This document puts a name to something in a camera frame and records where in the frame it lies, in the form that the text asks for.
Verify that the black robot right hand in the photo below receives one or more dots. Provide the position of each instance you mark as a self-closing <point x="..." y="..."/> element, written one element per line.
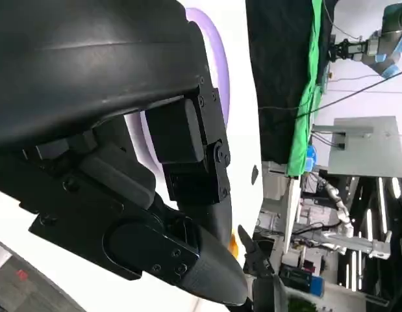
<point x="265" y="289"/>

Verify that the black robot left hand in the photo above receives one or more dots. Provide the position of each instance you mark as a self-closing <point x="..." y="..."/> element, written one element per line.
<point x="90" y="65"/>

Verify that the orange toy bread roll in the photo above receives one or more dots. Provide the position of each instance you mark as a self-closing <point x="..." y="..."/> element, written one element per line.
<point x="233" y="243"/>

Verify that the black monitor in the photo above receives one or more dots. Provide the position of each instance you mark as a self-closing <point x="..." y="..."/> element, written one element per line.
<point x="269" y="250"/>

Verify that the blue box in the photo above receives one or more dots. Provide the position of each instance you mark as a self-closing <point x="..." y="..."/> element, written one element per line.
<point x="317" y="286"/>

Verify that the white desk panel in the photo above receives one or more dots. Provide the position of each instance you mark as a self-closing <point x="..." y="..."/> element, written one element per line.
<point x="291" y="214"/>

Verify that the black sticker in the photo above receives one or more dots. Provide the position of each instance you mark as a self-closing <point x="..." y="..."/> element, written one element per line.
<point x="255" y="175"/>

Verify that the lilac plate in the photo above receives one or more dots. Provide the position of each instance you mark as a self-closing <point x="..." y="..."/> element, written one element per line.
<point x="221" y="58"/>

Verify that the blue container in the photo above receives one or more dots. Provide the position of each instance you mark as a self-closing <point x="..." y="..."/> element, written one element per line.
<point x="311" y="158"/>

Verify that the green cloth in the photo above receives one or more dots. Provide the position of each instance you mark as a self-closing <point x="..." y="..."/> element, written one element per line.
<point x="303" y="130"/>

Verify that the grey cabinet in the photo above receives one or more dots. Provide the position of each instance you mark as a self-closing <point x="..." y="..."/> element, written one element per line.
<point x="372" y="152"/>

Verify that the black cloth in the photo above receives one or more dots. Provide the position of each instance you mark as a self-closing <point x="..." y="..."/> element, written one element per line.
<point x="272" y="65"/>

